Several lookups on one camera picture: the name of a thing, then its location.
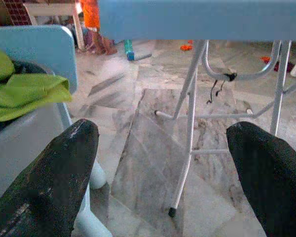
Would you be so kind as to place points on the brown tiled cabinet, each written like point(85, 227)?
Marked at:
point(17, 12)

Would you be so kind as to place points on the person in orange clothes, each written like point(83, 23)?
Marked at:
point(91, 14)

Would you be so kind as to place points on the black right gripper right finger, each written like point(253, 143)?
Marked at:
point(273, 185)

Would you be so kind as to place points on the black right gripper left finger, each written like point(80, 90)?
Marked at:
point(47, 185)

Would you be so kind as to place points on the light blue plastic chair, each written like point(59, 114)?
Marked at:
point(39, 44)

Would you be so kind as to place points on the white wooden furniture frame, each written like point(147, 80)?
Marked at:
point(51, 9)

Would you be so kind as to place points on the small orange toy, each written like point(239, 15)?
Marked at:
point(265, 59)
point(186, 47)

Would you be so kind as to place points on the teal plastic toy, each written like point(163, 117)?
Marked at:
point(129, 49)

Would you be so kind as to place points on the dark red cloth scrap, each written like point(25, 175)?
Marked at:
point(283, 67)

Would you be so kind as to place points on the light blue folding table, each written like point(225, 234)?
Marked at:
point(187, 19)

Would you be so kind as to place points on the green shirt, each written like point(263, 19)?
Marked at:
point(27, 93)

